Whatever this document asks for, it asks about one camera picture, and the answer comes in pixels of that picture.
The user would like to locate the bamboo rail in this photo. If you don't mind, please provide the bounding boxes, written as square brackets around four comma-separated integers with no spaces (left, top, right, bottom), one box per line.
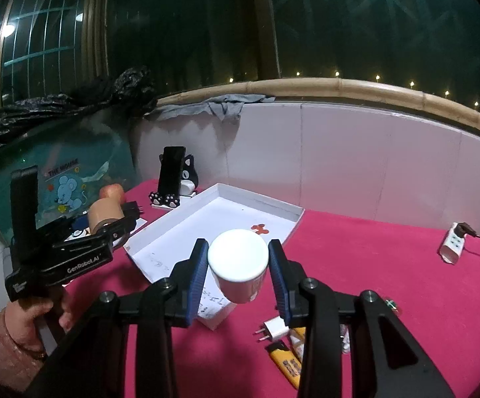
[158,77,480,136]

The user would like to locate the cartoon mouse poster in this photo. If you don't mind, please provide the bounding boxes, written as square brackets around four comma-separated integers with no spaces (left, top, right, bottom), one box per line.
[0,123,136,242]

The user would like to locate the black smartphone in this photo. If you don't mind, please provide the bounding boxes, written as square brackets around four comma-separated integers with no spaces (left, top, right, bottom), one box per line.
[157,147,186,196]

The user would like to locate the pink red tablecloth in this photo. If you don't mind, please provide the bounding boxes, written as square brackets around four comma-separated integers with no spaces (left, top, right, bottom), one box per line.
[53,178,480,398]

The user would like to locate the beige tape roll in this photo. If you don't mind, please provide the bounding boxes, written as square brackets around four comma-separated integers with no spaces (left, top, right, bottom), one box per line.
[87,198,124,234]

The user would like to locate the grey cloth on rail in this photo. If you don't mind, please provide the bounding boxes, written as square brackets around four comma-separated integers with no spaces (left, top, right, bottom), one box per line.
[146,94,276,121]

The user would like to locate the white plastic cup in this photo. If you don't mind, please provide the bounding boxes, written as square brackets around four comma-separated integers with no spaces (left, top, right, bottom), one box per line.
[208,229,269,304]

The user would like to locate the red green cylindrical can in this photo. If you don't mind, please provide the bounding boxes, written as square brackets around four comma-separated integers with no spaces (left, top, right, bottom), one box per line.
[384,298,402,314]

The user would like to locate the person's left hand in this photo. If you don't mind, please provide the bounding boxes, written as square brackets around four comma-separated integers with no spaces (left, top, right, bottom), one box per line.
[4,287,75,353]

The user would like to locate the black power adapter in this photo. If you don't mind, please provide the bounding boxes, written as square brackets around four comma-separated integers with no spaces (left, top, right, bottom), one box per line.
[121,201,143,220]

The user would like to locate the white power strip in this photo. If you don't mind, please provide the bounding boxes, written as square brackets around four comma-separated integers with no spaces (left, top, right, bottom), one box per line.
[438,222,466,265]

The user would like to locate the small eye drop bottle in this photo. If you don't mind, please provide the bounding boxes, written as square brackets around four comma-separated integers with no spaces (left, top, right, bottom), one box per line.
[340,324,351,354]

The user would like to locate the white cardboard tray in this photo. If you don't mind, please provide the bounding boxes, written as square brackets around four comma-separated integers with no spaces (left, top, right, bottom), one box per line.
[122,181,306,332]

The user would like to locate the yellow lighter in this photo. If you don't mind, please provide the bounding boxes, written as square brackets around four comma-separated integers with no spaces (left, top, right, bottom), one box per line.
[288,327,306,362]
[265,340,301,390]

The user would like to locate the black plastic bag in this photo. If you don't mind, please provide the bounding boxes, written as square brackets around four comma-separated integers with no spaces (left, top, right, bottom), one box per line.
[0,67,158,149]

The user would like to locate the black cat phone stand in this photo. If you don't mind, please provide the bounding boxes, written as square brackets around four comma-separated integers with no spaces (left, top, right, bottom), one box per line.
[148,147,199,209]

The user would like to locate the white usb charger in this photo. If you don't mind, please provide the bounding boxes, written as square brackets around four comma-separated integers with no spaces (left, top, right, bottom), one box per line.
[254,316,289,342]

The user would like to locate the red apple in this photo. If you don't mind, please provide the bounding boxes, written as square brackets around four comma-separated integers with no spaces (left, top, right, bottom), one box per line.
[99,183,126,205]

